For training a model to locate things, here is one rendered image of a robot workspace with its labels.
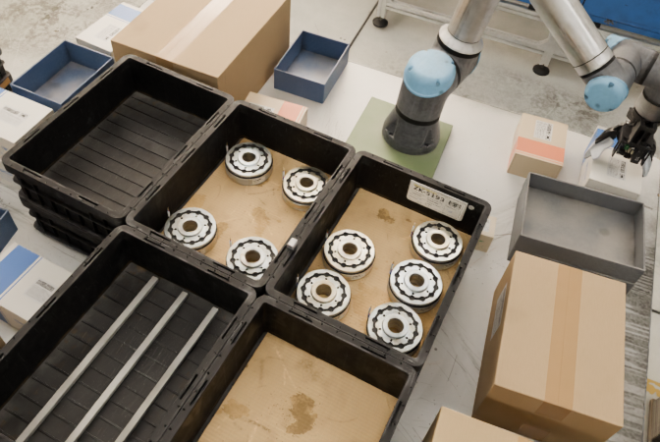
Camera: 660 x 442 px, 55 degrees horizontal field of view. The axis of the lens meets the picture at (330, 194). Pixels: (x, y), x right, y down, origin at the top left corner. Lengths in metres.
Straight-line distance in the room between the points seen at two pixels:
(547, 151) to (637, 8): 1.49
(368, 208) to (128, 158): 0.54
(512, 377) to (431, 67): 0.73
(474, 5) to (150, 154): 0.81
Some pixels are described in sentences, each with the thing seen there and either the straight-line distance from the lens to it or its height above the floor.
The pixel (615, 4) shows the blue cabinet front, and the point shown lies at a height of 0.43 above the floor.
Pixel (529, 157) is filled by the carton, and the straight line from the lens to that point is 1.64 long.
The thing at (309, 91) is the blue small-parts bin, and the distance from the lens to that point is 1.75.
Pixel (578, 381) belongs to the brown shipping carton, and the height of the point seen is 0.86.
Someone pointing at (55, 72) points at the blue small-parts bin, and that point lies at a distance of 1.80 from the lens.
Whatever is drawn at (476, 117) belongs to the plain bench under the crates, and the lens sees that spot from 1.81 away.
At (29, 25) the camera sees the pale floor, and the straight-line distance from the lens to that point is 3.40.
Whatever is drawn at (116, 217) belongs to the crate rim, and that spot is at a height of 0.93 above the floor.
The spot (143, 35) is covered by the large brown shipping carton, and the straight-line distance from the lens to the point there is 1.67.
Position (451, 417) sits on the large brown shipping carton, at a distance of 1.08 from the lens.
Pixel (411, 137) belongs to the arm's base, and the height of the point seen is 0.78.
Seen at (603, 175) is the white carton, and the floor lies 0.80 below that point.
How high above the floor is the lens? 1.88
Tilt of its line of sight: 50 degrees down
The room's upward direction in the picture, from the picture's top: 7 degrees clockwise
